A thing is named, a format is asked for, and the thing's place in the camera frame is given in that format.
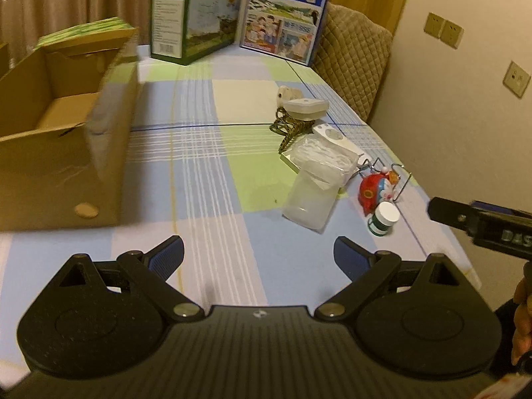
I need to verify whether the quilted beige chair cover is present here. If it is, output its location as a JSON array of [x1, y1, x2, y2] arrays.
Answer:
[[312, 3, 393, 121]]

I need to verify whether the clear floss pick box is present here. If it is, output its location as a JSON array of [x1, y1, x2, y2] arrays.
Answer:
[[282, 134, 359, 185]]

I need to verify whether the open cardboard box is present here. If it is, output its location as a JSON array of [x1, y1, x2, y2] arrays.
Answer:
[[1, 28, 138, 231]]

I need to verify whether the green milk carton box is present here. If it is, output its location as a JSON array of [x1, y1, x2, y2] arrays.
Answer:
[[150, 0, 242, 65]]

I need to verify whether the metal wire holder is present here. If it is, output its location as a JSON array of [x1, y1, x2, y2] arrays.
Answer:
[[360, 156, 412, 203]]

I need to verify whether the white remote control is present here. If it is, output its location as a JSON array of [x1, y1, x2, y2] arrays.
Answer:
[[312, 123, 371, 168]]

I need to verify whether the blue milk carton box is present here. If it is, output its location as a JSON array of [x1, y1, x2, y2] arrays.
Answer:
[[241, 0, 328, 67]]

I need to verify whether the double wall socket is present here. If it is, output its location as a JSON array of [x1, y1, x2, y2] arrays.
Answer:
[[424, 13, 465, 49]]

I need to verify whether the red Doraemon toy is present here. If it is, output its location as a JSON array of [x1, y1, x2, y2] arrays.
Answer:
[[358, 168, 400, 216]]

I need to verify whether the plaid tablecloth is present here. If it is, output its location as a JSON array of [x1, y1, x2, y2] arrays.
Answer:
[[1, 47, 479, 383]]

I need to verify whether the patterned hair claw clip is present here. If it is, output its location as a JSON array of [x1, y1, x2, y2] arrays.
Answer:
[[269, 107, 316, 153]]

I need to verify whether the green white-capped bottle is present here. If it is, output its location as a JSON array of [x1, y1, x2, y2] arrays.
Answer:
[[367, 201, 400, 236]]

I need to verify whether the green packet stack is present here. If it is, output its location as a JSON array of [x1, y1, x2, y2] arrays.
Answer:
[[34, 16, 132, 49]]

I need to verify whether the white square device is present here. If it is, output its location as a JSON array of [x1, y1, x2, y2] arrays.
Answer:
[[284, 98, 329, 122]]

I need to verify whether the small white camera toy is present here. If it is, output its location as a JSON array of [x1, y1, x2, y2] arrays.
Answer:
[[277, 85, 304, 108]]

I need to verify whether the white square tray lid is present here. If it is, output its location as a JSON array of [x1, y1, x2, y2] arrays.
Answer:
[[280, 149, 358, 186]]

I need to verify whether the single wall socket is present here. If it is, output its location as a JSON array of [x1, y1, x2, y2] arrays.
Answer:
[[502, 61, 531, 98]]

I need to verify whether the person's right hand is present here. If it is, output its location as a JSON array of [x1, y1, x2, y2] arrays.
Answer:
[[511, 278, 531, 366]]

